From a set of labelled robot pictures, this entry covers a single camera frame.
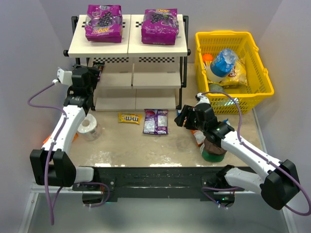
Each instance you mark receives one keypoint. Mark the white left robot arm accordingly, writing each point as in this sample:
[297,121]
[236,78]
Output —
[51,164]

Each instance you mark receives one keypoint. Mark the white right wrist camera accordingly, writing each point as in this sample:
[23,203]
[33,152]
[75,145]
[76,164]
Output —
[201,98]

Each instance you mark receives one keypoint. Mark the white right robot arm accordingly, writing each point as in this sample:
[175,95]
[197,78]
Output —
[276,181]

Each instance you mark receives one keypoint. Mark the brown green tape roll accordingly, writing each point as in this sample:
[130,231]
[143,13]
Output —
[211,152]

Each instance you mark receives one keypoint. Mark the white toilet paper roll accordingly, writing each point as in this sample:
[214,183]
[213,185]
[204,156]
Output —
[89,129]

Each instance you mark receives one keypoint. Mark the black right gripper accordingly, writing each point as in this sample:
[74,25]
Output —
[186,118]

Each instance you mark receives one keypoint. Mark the purple pink candy bag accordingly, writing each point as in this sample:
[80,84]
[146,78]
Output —
[156,122]

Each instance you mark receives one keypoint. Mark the orange snack box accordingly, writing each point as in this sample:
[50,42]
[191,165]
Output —
[76,135]

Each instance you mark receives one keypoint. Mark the purple M&M's candy bag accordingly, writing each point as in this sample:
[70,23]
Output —
[100,67]

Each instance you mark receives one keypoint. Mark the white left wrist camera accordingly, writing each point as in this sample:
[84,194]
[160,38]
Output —
[63,77]

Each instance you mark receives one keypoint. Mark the white blue plastic bottle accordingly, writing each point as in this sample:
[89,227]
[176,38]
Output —
[221,65]

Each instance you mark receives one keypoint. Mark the blue white wrapped snack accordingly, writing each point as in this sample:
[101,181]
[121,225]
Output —
[226,121]

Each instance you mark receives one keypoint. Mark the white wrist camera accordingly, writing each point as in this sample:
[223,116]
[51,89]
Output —
[63,77]
[201,98]

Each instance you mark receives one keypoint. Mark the yellow M&M's candy bag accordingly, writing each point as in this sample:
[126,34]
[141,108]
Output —
[129,118]

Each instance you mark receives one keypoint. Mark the orange white snack packet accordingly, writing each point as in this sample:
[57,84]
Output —
[199,137]

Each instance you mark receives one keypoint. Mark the white three-tier shelf rack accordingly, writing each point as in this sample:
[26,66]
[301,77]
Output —
[136,76]

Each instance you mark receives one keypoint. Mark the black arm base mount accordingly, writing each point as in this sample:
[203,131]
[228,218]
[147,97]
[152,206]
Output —
[154,183]

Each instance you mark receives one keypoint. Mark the green round object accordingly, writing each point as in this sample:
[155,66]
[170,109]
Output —
[215,88]

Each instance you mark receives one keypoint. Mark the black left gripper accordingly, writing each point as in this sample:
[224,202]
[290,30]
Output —
[93,73]

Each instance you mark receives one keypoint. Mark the magenta grape candy bag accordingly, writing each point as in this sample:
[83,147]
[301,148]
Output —
[160,27]
[104,23]

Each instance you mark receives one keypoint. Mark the yellow chips bag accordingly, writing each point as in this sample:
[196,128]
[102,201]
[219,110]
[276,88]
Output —
[237,77]

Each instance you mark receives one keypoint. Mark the yellow plastic shopping basket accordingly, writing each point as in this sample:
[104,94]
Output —
[259,85]

